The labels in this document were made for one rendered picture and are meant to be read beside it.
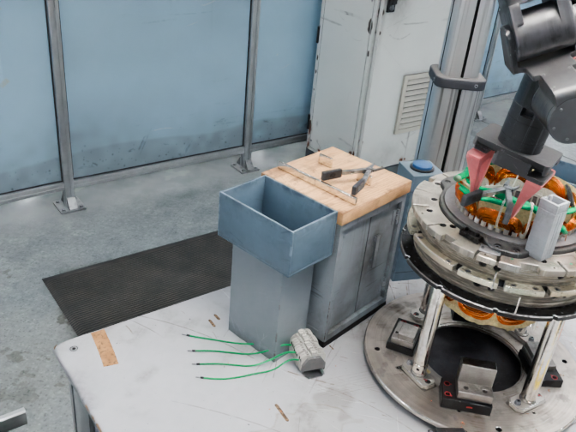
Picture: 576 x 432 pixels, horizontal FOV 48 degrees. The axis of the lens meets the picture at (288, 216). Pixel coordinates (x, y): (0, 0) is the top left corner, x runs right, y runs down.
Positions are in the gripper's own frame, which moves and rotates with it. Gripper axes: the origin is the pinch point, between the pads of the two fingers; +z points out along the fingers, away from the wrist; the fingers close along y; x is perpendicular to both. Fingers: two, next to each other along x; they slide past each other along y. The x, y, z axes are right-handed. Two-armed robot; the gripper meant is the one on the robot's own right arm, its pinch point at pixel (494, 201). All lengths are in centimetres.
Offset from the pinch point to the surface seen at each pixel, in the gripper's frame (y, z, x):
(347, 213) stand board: -20.5, 13.4, -0.3
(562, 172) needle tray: 1, 13, 50
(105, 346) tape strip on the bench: -46, 45, -27
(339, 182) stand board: -27.4, 13.9, 8.0
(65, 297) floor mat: -139, 134, 35
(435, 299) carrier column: -2.3, 20.0, 0.5
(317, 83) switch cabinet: -151, 88, 206
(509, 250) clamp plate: 4.5, 6.2, 0.8
